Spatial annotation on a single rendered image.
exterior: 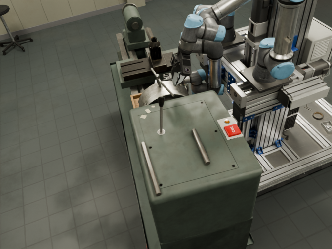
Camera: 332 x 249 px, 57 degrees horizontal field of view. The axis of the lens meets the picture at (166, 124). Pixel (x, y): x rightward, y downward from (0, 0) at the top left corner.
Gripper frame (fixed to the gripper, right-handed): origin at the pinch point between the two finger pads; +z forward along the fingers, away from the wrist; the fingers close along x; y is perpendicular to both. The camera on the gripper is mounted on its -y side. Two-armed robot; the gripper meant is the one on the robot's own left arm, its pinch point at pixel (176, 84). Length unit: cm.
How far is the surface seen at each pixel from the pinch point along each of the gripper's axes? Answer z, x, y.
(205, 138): 5.0, -6.6, -33.4
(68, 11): 138, 41, 387
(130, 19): 21, 1, 119
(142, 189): 84, 2, -5
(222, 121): 1.3, -16.6, -25.9
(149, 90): 14.4, 8.3, 13.3
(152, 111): 11.7, 11.6, -8.3
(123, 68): 41, 10, 76
